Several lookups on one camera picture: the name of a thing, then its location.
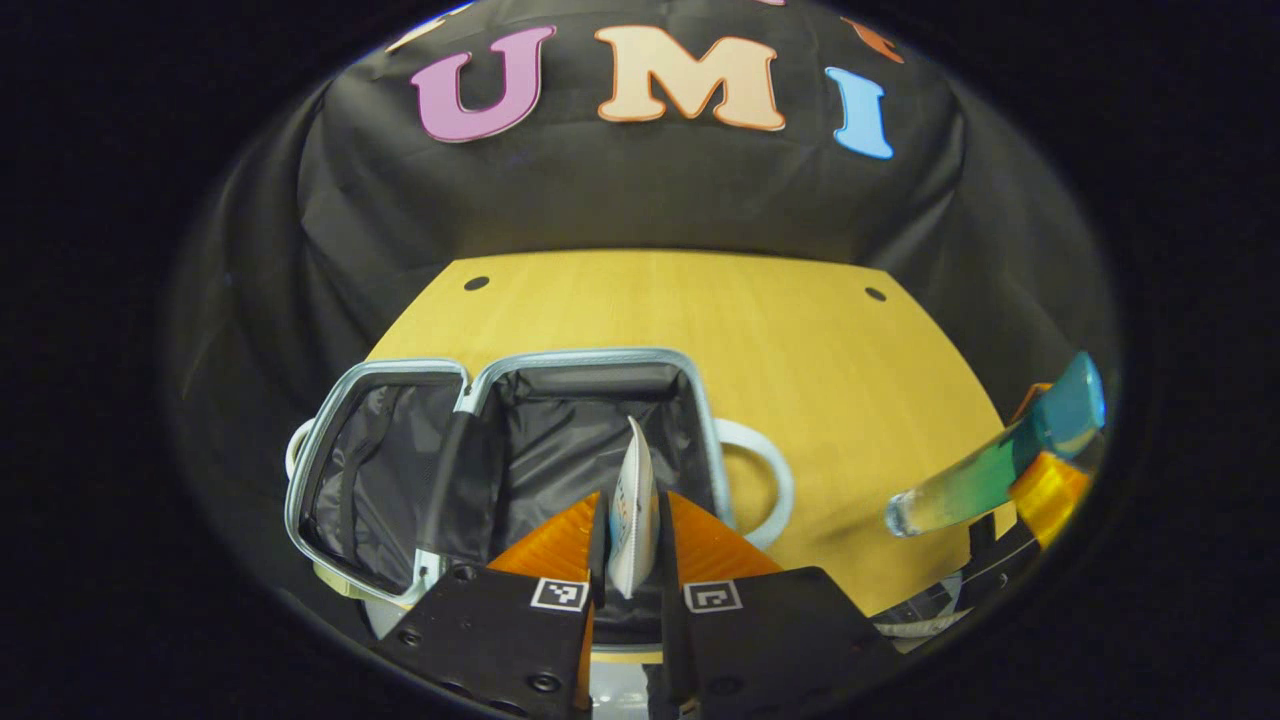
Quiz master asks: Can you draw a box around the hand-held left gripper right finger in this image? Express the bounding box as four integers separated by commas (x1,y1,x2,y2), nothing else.
655,490,906,720

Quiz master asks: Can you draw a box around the light blue suitcase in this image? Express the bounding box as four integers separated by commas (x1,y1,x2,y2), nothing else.
285,347,796,720

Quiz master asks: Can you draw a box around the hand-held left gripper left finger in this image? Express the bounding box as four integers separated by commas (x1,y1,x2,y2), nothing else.
372,490,608,719

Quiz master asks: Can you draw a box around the white skin care sachet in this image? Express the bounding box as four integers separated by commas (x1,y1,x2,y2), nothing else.
607,415,661,601

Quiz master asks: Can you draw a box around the teal skin care tube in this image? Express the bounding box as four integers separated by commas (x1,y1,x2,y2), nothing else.
885,352,1107,539

